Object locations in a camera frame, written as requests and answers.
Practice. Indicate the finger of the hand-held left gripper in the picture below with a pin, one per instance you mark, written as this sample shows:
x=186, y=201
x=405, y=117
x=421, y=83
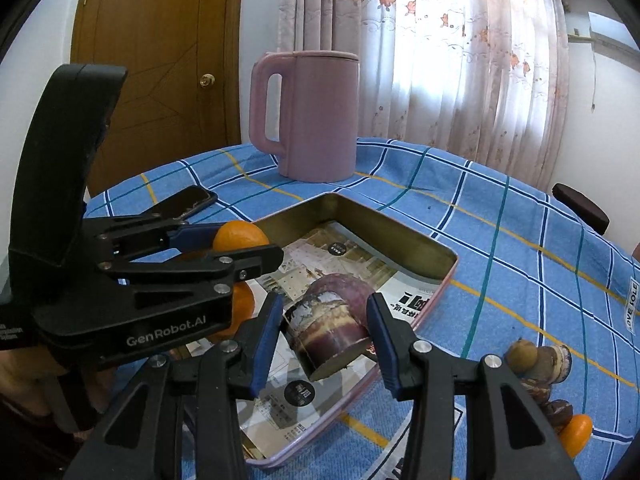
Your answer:
x=250, y=260
x=197, y=234

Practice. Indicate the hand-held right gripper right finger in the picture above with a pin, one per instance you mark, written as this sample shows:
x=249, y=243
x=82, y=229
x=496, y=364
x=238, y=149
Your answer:
x=383, y=351

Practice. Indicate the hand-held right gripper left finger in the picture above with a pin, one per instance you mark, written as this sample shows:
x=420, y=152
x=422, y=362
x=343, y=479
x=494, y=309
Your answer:
x=262, y=346

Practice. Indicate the orange tangerine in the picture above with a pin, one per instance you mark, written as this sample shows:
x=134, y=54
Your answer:
x=243, y=307
x=237, y=237
x=575, y=435

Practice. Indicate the purple passion fruit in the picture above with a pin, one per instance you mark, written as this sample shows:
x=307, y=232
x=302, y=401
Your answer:
x=325, y=330

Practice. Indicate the pink metal tin box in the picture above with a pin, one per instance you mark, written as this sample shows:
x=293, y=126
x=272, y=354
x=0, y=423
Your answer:
x=400, y=245

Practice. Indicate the brown kiwi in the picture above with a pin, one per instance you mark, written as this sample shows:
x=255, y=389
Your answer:
x=521, y=356

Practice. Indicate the black smartphone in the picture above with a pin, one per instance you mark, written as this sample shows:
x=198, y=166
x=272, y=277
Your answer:
x=185, y=202

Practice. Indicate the newspaper lining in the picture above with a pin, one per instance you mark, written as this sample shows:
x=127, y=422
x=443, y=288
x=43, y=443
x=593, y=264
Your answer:
x=340, y=255

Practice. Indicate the blue plaid tablecloth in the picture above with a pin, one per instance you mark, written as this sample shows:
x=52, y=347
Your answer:
x=500, y=260

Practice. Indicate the brass door knob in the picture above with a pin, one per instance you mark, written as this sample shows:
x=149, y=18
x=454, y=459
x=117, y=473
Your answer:
x=206, y=80

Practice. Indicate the pink electric kettle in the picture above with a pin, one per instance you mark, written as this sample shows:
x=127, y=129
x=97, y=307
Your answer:
x=325, y=120

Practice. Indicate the brown wooden door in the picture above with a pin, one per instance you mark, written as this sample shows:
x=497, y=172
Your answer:
x=165, y=60

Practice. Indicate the dark round stool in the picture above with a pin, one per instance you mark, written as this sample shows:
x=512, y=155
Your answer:
x=580, y=205

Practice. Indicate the floral sheer curtain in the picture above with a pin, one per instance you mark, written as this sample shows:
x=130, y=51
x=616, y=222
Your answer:
x=450, y=60

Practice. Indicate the white air conditioner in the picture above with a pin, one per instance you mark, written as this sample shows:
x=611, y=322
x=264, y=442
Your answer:
x=607, y=27

